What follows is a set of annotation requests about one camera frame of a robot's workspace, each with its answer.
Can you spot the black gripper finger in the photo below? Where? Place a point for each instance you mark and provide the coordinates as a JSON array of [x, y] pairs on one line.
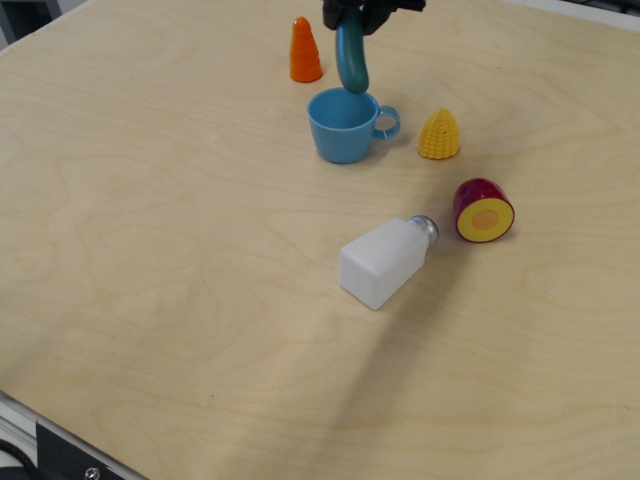
[[375, 13], [332, 15]]

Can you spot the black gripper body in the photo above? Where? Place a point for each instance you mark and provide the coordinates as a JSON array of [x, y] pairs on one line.
[[412, 5]]

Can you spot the green toy cucumber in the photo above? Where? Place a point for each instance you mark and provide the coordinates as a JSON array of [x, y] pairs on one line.
[[350, 54]]

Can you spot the blue plastic cup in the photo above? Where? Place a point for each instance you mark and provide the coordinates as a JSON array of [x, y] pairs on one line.
[[343, 124]]

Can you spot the orange toy carrot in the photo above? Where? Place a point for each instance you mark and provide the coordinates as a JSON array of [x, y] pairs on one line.
[[304, 60]]

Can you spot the yellow toy corn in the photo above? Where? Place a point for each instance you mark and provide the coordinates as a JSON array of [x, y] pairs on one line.
[[439, 136]]

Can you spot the red yellow toy fruit half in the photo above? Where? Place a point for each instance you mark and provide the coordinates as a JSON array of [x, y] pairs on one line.
[[482, 211]]

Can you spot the white salt shaker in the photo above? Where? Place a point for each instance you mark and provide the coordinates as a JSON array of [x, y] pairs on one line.
[[374, 266]]

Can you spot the aluminium table frame rail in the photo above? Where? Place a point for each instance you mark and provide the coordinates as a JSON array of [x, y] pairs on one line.
[[18, 426]]

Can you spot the black corner bracket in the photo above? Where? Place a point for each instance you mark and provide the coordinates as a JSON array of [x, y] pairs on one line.
[[62, 455]]

